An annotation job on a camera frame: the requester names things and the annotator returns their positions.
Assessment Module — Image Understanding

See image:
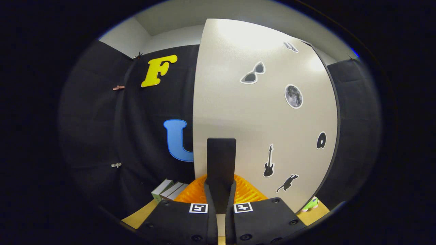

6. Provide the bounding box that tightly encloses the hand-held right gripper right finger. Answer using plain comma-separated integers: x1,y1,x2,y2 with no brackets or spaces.
225,174,307,245

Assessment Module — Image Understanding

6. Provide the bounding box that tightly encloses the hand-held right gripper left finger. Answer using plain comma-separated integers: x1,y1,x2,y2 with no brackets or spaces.
136,174,218,245

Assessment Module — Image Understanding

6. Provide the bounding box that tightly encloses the black door handle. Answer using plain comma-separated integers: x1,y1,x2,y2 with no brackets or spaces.
206,138,237,214

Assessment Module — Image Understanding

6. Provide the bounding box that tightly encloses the beige cabinet door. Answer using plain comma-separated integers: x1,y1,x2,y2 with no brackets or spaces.
192,19,338,215

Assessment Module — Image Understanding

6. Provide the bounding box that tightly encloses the brown book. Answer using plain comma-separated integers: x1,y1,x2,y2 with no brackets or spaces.
167,184,189,200

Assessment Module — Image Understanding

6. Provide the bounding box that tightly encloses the green plush toy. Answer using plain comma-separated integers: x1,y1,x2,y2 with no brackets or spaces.
302,196,320,212

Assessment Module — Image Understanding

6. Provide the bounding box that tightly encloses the black backdrop cloth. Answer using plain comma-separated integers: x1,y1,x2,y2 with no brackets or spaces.
58,39,382,218

